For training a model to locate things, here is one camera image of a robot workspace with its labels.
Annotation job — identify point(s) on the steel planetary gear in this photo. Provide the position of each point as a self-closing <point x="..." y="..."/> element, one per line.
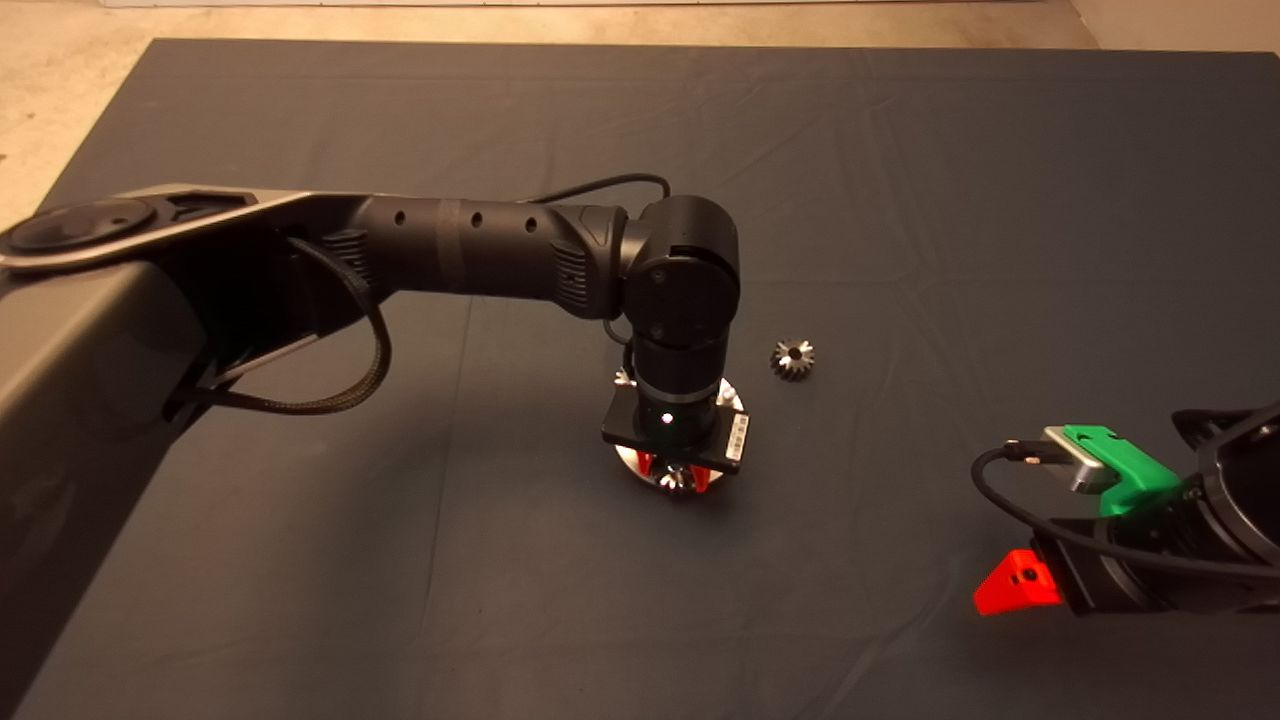
<point x="792" y="360"/>
<point x="622" y="379"/>
<point x="677" y="480"/>

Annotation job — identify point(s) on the dark grey table cloth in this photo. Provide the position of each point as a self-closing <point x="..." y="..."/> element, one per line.
<point x="900" y="200"/>

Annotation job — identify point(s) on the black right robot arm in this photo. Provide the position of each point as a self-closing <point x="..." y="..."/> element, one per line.
<point x="1250" y="490"/>

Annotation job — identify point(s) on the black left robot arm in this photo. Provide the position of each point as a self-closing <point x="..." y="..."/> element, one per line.
<point x="480" y="250"/>

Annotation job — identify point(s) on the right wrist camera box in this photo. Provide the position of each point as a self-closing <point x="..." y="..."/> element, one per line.
<point x="1080" y="462"/>

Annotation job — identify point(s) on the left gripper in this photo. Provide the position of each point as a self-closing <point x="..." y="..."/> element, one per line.
<point x="640" y="430"/>

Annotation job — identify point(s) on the round metal carrier plate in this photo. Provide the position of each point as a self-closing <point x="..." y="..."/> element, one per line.
<point x="628" y="460"/>

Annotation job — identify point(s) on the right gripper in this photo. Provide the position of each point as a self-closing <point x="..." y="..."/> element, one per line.
<point x="1150" y="585"/>

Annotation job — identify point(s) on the right green camera mount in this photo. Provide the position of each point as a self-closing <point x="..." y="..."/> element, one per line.
<point x="1135" y="480"/>

